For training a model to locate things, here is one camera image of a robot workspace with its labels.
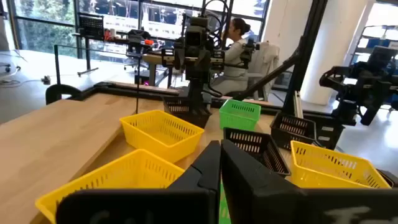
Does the black panel on stand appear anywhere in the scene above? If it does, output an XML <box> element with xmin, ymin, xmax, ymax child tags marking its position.
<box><xmin>76</xmin><ymin>12</ymin><xmax>106</xmax><ymax>78</ymax></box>

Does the black slotted plastic basket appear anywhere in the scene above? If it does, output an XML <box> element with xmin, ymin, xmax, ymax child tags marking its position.
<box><xmin>269</xmin><ymin>111</ymin><xmax>318</xmax><ymax>151</ymax></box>
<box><xmin>223</xmin><ymin>126</ymin><xmax>292</xmax><ymax>178</ymax></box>
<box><xmin>162</xmin><ymin>96</ymin><xmax>213</xmax><ymax>129</ymax></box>

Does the person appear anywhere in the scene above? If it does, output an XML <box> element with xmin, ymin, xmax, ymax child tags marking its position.
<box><xmin>208</xmin><ymin>17</ymin><xmax>252</xmax><ymax>96</ymax></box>

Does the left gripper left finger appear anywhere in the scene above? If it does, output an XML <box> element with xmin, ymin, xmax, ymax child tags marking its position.
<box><xmin>55</xmin><ymin>139</ymin><xmax>222</xmax><ymax>224</ymax></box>

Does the green slotted plastic basket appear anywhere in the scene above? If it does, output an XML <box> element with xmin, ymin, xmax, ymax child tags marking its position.
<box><xmin>218</xmin><ymin>98</ymin><xmax>262</xmax><ymax>131</ymax></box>
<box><xmin>218</xmin><ymin>183</ymin><xmax>233</xmax><ymax>224</ymax></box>

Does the yellow slotted plastic basket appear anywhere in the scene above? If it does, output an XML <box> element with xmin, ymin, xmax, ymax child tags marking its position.
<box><xmin>119</xmin><ymin>109</ymin><xmax>205</xmax><ymax>164</ymax></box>
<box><xmin>35</xmin><ymin>148</ymin><xmax>186</xmax><ymax>224</ymax></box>
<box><xmin>290</xmin><ymin>139</ymin><xmax>392</xmax><ymax>189</ymax></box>

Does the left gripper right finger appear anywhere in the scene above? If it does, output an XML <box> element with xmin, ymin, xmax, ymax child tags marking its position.
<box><xmin>220</xmin><ymin>139</ymin><xmax>398</xmax><ymax>224</ymax></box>

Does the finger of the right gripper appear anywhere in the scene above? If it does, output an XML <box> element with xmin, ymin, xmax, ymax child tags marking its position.
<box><xmin>198</xmin><ymin>51</ymin><xmax>213</xmax><ymax>82</ymax></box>
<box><xmin>185</xmin><ymin>57</ymin><xmax>199</xmax><ymax>81</ymax></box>

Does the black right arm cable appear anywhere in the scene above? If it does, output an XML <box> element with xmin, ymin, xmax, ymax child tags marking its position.
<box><xmin>201</xmin><ymin>0</ymin><xmax>233</xmax><ymax>50</ymax></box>

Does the black office chair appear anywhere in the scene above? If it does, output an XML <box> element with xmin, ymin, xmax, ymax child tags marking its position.
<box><xmin>124</xmin><ymin>29</ymin><xmax>154</xmax><ymax>72</ymax></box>

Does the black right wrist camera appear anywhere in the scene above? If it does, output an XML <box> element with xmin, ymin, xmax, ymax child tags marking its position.
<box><xmin>185</xmin><ymin>16</ymin><xmax>210</xmax><ymax>47</ymax></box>

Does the black box with white labels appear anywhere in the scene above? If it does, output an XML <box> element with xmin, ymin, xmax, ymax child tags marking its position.
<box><xmin>303</xmin><ymin>113</ymin><xmax>345</xmax><ymax>151</ymax></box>

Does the light wood desk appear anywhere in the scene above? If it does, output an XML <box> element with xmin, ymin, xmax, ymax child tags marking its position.
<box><xmin>141</xmin><ymin>52</ymin><xmax>175</xmax><ymax>88</ymax></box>

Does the white round pillar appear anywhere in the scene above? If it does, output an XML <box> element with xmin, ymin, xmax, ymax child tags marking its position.
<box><xmin>300</xmin><ymin>0</ymin><xmax>369</xmax><ymax>106</ymax></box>

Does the black arched clamp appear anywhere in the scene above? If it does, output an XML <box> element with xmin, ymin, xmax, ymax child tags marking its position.
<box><xmin>45</xmin><ymin>83</ymin><xmax>82</xmax><ymax>106</ymax></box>

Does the white draped coat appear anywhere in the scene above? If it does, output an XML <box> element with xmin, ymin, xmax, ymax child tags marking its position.
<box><xmin>247</xmin><ymin>41</ymin><xmax>280</xmax><ymax>82</ymax></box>

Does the black aluminium rig frame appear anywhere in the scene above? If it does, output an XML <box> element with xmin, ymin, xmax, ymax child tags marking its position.
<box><xmin>70</xmin><ymin>0</ymin><xmax>330</xmax><ymax>119</ymax></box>

